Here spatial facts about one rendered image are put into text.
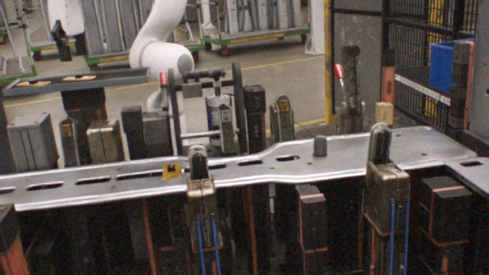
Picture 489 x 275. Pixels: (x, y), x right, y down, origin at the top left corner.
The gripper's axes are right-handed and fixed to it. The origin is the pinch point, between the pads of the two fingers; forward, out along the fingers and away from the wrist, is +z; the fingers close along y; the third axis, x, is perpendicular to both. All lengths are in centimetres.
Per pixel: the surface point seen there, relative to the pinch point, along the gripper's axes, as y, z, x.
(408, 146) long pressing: 14, 23, 85
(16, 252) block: 51, 28, 8
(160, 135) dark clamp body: 12.9, 19.2, 25.3
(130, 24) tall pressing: -644, 55, -232
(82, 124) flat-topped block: 4.7, 18.2, 0.9
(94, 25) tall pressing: -597, 48, -272
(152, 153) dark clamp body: 13.6, 23.6, 23.0
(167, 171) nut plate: 28.0, 22.4, 31.3
